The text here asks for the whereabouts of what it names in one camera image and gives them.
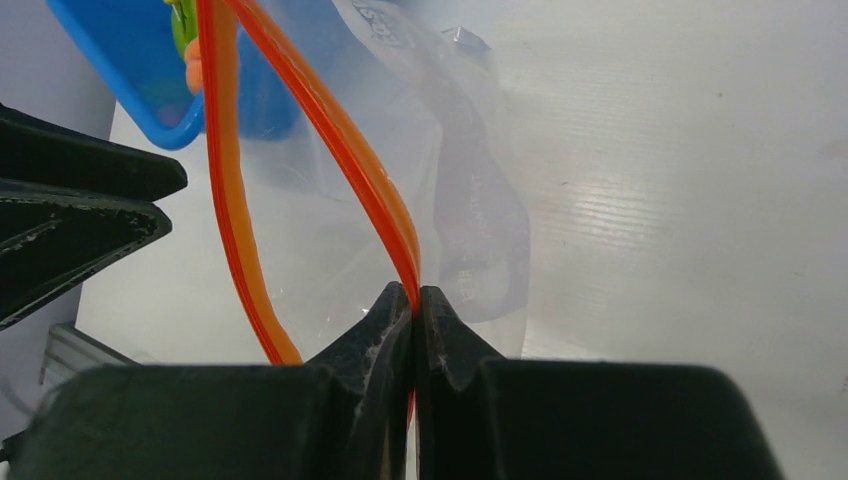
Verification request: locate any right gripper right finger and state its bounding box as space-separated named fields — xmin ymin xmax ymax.
xmin=415 ymin=287 xmax=782 ymax=479

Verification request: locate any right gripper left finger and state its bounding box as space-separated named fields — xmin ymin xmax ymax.
xmin=1 ymin=282 xmax=411 ymax=479

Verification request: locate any toy peach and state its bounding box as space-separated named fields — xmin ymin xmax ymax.
xmin=184 ymin=37 xmax=203 ymax=94

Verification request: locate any clear zip top bag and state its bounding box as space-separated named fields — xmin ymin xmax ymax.
xmin=190 ymin=1 xmax=530 ymax=365

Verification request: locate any green toy leaf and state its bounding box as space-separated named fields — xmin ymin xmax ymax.
xmin=164 ymin=0 xmax=198 ymax=59

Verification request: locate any blue plastic bin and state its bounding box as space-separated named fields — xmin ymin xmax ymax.
xmin=48 ymin=0 xmax=302 ymax=150

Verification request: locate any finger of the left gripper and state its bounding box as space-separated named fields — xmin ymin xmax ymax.
xmin=1 ymin=179 xmax=172 ymax=330
xmin=1 ymin=105 xmax=188 ymax=202

